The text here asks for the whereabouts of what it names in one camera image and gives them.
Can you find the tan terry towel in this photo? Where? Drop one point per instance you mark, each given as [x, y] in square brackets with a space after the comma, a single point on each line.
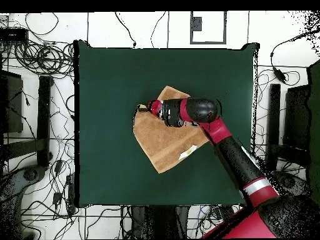
[160, 140]

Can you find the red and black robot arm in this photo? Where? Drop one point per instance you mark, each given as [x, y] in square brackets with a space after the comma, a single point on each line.
[225, 135]

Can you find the black flat panel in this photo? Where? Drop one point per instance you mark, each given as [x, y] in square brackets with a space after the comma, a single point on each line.
[297, 117]

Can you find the dark green table cloth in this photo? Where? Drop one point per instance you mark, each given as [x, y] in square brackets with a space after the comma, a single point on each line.
[112, 75]

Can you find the small dark grey square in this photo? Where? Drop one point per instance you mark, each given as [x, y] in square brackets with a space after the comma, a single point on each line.
[196, 23]

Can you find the black upright bar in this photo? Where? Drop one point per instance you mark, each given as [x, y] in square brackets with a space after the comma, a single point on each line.
[274, 112]
[45, 120]

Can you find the black power adapter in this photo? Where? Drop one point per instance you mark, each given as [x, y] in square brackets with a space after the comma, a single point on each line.
[58, 166]
[57, 198]

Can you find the black power strip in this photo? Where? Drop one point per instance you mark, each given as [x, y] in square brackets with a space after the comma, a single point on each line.
[72, 200]
[226, 212]

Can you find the black horizontal beam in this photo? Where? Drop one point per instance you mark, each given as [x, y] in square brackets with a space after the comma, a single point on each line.
[22, 148]
[287, 153]

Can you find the black square cabinet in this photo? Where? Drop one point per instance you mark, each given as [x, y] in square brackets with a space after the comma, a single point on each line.
[12, 105]

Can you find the dark grey stand base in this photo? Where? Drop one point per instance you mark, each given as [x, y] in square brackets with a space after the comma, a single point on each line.
[30, 175]
[287, 181]

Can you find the dark green cloth cover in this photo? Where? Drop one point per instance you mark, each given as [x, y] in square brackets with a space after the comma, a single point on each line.
[315, 125]

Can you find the grey square frame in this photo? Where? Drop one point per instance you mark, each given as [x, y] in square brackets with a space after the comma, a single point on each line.
[207, 42]

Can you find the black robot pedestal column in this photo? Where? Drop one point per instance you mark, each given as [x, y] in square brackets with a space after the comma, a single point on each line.
[160, 220]

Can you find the black switch box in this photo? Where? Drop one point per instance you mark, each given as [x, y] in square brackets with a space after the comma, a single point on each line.
[13, 35]

